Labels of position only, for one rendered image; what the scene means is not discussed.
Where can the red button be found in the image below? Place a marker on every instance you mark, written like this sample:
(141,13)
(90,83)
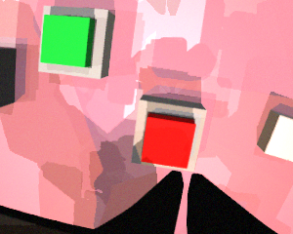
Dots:
(168,133)

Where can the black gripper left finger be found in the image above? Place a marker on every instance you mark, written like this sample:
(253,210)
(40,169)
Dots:
(156,213)

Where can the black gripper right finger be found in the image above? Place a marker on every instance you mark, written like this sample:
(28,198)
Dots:
(211,211)

